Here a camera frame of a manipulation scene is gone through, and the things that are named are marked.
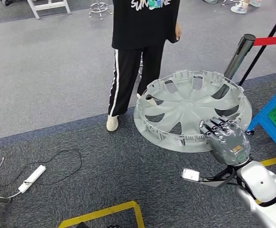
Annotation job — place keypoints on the grey plastic hubcap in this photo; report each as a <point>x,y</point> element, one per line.
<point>187,105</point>

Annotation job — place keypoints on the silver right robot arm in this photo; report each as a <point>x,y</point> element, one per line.
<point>259,182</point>

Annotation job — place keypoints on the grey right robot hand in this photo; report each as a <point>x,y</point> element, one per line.
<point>230,143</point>

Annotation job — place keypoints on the chrome stool base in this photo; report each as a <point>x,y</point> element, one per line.
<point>100,8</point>

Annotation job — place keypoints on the blue metal shelf rack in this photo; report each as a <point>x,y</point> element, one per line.
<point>261,121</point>

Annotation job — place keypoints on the white power strip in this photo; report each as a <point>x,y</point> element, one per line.
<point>32,179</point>

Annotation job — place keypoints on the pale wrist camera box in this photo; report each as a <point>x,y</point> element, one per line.
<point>190,175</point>

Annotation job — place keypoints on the chrome stanchion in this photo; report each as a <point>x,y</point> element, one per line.
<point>239,56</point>

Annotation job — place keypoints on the white frame stand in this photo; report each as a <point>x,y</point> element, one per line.
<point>48,5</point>

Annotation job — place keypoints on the red barrier belt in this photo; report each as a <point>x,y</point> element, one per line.
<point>270,41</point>

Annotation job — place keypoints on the person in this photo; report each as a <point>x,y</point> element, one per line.
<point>239,8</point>
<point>140,25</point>

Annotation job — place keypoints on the black camera bracket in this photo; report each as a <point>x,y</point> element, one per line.
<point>220,181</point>

